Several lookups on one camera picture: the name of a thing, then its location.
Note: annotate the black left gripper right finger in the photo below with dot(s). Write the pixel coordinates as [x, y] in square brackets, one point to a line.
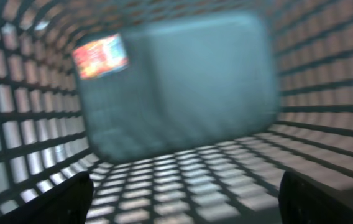
[301, 202]

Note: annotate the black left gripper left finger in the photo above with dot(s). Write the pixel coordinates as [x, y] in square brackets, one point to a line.
[67, 203]

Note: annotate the dark grey mesh basket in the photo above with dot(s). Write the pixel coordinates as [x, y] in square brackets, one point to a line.
[47, 46]

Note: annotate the grey box with label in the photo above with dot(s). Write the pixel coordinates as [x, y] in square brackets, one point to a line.
[189, 83]

